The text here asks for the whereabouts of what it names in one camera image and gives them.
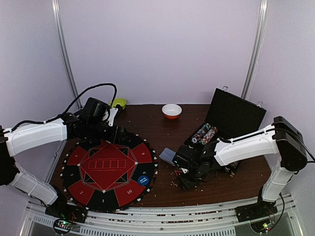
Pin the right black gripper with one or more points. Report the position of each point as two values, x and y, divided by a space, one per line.
183 177

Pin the orange white bowl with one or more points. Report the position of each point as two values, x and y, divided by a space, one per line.
171 111

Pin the poker chip row two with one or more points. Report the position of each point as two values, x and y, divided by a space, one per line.
208 136

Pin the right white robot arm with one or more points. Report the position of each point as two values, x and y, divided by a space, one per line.
280 137

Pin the blue playing card deck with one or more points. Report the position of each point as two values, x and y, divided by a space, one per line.
167 155

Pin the aluminium post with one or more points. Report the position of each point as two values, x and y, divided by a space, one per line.
65 57
258 43

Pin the green bowl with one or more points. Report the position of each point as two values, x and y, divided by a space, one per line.
119 102

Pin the aluminium front rail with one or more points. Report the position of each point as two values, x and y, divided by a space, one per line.
202 220

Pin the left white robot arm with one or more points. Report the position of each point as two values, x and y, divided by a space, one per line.
15 141

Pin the round red black poker mat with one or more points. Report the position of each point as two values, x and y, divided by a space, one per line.
102 177

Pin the left aluminium post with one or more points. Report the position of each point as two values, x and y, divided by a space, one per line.
65 57

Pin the right aluminium post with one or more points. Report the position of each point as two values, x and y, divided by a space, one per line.
258 43

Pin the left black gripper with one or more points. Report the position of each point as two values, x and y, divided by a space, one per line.
116 136

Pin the black poker chip case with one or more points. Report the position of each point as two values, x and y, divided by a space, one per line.
233 117

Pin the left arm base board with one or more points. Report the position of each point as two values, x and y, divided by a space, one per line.
68 219

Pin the blue small blind button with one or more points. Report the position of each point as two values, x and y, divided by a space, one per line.
143 180

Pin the right arm base board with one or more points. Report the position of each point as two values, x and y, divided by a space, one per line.
258 214

